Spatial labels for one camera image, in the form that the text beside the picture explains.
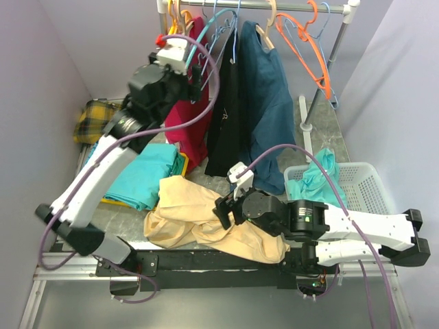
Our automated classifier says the black shirt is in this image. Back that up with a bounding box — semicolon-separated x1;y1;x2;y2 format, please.
204;36;245;177

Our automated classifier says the magenta pink shirt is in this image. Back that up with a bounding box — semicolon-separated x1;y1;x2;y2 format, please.
163;16;215;174

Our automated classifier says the white clothes rack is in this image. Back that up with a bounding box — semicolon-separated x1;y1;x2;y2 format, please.
156;0;361;164

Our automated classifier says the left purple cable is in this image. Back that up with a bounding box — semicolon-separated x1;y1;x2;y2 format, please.
37;34;221;306

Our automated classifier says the turquoise t shirt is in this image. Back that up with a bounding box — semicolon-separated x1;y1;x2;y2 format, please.
284;148;348;207

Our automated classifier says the orange plastic hanger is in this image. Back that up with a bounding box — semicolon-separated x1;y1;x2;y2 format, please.
275;0;332;100

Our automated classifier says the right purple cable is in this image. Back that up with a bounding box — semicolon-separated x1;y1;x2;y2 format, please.
236;143;399;329

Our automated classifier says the green printed garment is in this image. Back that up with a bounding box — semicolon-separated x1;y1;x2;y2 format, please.
170;152;189;176

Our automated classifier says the yellow plastic hanger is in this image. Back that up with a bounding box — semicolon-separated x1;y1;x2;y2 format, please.
167;0;179;34

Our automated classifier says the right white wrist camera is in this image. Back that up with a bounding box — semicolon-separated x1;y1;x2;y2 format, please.
227;162;254;201

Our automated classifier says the yellow plastic tray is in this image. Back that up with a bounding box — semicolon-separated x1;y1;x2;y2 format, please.
101;152;189;208

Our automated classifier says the black base bar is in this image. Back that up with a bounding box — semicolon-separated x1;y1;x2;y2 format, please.
95;248;337;297

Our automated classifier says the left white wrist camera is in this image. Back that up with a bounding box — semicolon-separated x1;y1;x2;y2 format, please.
156;34;189;75

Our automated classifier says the white perforated plastic basket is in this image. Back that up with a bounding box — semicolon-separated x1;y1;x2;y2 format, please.
298;162;396;215

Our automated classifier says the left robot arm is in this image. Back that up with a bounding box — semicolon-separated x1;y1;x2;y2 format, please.
35;62;204;276

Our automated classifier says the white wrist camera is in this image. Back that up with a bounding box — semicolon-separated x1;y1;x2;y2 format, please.
156;34;189;75
227;162;254;201

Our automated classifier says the yellow plaid shirt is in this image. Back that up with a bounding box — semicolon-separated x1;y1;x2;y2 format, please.
73;100;121;145

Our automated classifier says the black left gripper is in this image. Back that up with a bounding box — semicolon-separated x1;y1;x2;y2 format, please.
149;53;203;125

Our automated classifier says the wooden hanger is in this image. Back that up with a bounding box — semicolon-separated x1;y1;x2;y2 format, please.
255;0;277;51

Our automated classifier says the folded turquoise cloth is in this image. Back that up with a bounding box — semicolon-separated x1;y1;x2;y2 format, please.
102;143;179;211

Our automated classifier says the pale blue wire hanger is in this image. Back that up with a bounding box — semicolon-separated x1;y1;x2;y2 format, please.
186;1;236;91

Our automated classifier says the light blue wavy hanger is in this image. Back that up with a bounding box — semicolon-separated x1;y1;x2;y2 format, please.
183;8;239;69

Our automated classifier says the purple cable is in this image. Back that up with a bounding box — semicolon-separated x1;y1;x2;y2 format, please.
37;34;221;306
236;143;399;329

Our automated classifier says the thin blue wire hanger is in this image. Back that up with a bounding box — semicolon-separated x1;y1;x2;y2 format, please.
276;1;339;110

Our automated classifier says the cream beige shirt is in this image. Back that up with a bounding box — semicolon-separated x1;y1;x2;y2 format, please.
143;175;290;264

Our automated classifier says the beige hanger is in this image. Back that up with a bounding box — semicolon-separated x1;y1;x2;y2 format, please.
174;0;194;36

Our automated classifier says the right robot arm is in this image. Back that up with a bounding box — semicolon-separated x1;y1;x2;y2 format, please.
213;188;431;273

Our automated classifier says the dark blue shirt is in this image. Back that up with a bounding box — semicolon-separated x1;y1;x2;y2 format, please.
237;19;298;196

